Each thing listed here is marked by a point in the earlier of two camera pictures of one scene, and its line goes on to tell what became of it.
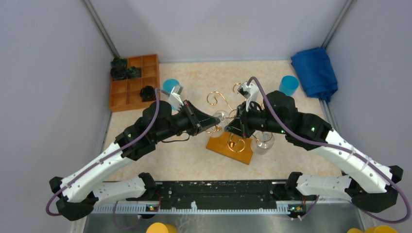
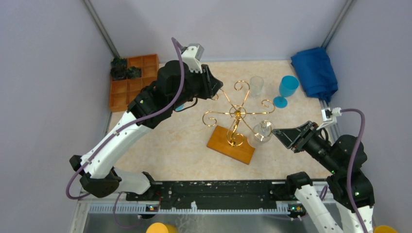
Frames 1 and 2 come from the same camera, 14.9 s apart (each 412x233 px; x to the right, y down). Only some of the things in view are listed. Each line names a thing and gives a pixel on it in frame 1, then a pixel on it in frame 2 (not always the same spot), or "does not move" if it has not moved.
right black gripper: (241, 121) -> (307, 137)
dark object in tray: (119, 70) does not move
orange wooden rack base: (233, 145) does not move
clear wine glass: (222, 116) -> (256, 85)
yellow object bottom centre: (159, 227) does not move
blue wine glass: (288, 85) does not move
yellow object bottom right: (377, 229) does not move
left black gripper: (193, 116) -> (206, 81)
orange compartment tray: (126, 92) does not move
